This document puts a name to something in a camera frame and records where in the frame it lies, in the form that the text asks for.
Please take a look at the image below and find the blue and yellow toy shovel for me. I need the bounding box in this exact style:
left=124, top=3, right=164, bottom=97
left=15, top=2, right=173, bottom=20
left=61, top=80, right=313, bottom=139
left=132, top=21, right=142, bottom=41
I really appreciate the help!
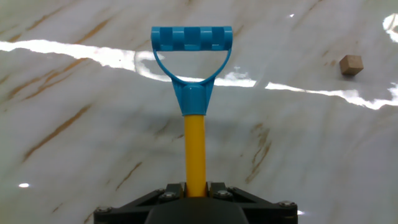
left=150, top=26, right=233, bottom=198

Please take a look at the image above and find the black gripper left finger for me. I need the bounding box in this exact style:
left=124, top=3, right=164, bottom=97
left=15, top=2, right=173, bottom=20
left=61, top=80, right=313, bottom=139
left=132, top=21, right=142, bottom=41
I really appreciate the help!
left=94, top=182, right=187, bottom=224

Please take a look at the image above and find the small wooden cube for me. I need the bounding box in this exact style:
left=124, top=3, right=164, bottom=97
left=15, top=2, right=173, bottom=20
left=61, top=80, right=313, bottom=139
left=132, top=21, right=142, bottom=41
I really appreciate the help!
left=339, top=54, right=364, bottom=76

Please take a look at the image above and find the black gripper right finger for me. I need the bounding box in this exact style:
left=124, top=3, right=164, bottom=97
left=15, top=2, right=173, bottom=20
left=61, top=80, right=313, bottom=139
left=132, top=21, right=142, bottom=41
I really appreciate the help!
left=208, top=182, right=298, bottom=224

